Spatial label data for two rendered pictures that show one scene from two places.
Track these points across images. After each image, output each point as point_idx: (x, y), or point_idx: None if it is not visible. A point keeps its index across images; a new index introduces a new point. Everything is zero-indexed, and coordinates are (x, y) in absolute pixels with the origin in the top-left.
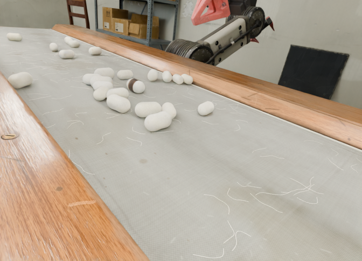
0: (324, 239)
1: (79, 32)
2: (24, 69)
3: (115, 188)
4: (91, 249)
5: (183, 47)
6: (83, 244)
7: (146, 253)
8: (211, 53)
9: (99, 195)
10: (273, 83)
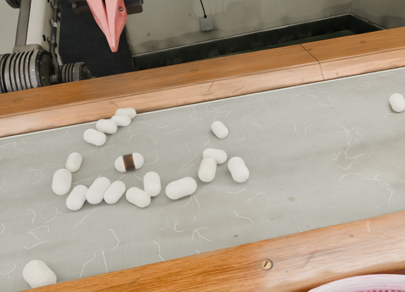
0: (387, 148)
1: None
2: None
3: (322, 221)
4: (404, 226)
5: (13, 70)
6: (401, 229)
7: None
8: (50, 56)
9: None
10: (195, 61)
